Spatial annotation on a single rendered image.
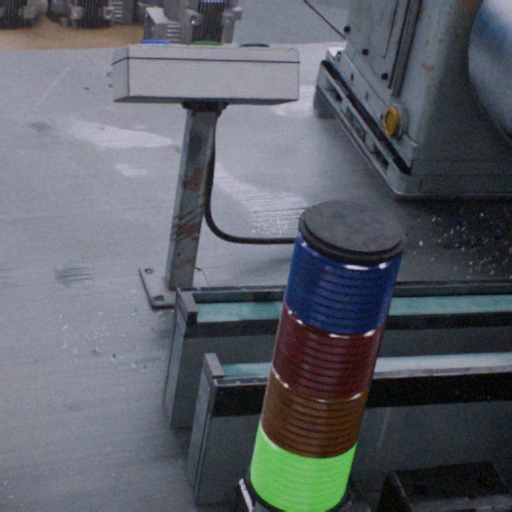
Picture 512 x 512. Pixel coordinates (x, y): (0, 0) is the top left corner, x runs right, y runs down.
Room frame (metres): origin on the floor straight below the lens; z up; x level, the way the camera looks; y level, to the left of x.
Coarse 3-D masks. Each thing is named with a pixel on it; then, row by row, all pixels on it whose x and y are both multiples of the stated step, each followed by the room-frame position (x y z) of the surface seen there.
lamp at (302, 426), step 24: (288, 384) 0.62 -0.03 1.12; (264, 408) 0.63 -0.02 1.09; (288, 408) 0.62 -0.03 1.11; (312, 408) 0.61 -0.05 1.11; (336, 408) 0.61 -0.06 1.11; (360, 408) 0.63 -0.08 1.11; (264, 432) 0.63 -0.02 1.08; (288, 432) 0.61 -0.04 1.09; (312, 432) 0.61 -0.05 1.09; (336, 432) 0.62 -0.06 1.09; (312, 456) 0.61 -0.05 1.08
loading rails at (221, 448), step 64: (192, 320) 0.96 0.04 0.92; (256, 320) 0.98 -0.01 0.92; (448, 320) 1.05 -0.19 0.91; (192, 384) 0.96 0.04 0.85; (256, 384) 0.87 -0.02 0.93; (384, 384) 0.91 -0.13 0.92; (448, 384) 0.93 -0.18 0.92; (192, 448) 0.89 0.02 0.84; (384, 448) 0.92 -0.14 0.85; (448, 448) 0.94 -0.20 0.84
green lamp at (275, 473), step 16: (256, 448) 0.63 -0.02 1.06; (272, 448) 0.62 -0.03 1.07; (352, 448) 0.63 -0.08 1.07; (256, 464) 0.63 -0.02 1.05; (272, 464) 0.62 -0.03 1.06; (288, 464) 0.61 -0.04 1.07; (304, 464) 0.61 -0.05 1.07; (320, 464) 0.61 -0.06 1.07; (336, 464) 0.62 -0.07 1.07; (256, 480) 0.63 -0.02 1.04; (272, 480) 0.62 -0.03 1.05; (288, 480) 0.61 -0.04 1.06; (304, 480) 0.61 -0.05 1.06; (320, 480) 0.61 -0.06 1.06; (336, 480) 0.62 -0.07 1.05; (272, 496) 0.61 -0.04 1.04; (288, 496) 0.61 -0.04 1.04; (304, 496) 0.61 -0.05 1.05; (320, 496) 0.61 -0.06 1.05; (336, 496) 0.62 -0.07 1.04
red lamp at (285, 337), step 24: (288, 312) 0.63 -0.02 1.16; (288, 336) 0.62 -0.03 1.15; (312, 336) 0.61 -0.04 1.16; (336, 336) 0.61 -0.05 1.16; (360, 336) 0.61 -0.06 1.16; (288, 360) 0.62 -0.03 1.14; (312, 360) 0.61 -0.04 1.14; (336, 360) 0.61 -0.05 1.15; (360, 360) 0.62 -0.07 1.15; (312, 384) 0.61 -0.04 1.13; (336, 384) 0.61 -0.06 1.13; (360, 384) 0.62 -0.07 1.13
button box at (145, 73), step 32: (128, 64) 1.14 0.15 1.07; (160, 64) 1.15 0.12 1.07; (192, 64) 1.16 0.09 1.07; (224, 64) 1.17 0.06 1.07; (256, 64) 1.19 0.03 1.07; (288, 64) 1.20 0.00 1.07; (128, 96) 1.13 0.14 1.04; (160, 96) 1.14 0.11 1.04; (192, 96) 1.15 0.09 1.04; (224, 96) 1.16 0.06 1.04; (256, 96) 1.17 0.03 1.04; (288, 96) 1.18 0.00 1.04
